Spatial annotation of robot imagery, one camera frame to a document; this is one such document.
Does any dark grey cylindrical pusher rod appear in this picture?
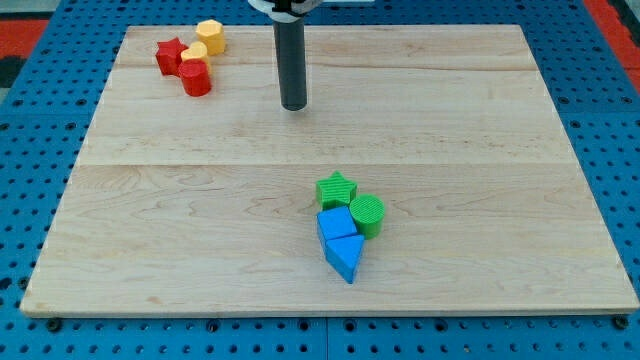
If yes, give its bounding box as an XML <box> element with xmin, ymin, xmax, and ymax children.
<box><xmin>274</xmin><ymin>18</ymin><xmax>307</xmax><ymax>111</ymax></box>

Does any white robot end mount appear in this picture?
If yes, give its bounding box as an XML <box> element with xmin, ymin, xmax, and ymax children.
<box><xmin>248</xmin><ymin>0</ymin><xmax>323</xmax><ymax>23</ymax></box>

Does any yellow hexagon block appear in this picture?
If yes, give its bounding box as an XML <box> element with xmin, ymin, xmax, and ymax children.
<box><xmin>196</xmin><ymin>19</ymin><xmax>226</xmax><ymax>56</ymax></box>

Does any yellow heart block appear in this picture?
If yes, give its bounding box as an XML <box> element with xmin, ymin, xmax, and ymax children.
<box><xmin>181</xmin><ymin>41</ymin><xmax>212</xmax><ymax>75</ymax></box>

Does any red cylinder block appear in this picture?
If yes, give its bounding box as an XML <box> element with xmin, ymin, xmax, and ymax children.
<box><xmin>178</xmin><ymin>59</ymin><xmax>212</xmax><ymax>97</ymax></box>

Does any red star block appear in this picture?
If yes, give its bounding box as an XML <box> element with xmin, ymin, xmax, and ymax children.
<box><xmin>155</xmin><ymin>37</ymin><xmax>187</xmax><ymax>76</ymax></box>

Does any green star block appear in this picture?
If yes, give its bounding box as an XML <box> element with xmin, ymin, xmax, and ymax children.
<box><xmin>316</xmin><ymin>171</ymin><xmax>358</xmax><ymax>210</ymax></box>

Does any light wooden board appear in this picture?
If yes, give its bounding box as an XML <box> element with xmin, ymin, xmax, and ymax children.
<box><xmin>20</xmin><ymin>25</ymin><xmax>639</xmax><ymax>318</ymax></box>

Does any green cylinder block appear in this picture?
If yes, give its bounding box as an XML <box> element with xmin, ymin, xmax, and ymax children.
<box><xmin>349</xmin><ymin>194</ymin><xmax>385</xmax><ymax>240</ymax></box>

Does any blue cube block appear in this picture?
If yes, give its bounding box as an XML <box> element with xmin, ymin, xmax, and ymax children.
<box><xmin>316</xmin><ymin>206</ymin><xmax>358</xmax><ymax>254</ymax></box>

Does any blue triangle block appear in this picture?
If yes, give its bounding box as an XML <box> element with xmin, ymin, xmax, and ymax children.
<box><xmin>325</xmin><ymin>234</ymin><xmax>365</xmax><ymax>284</ymax></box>

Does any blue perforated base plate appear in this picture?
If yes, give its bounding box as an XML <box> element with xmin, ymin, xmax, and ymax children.
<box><xmin>1</xmin><ymin>0</ymin><xmax>639</xmax><ymax>359</ymax></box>

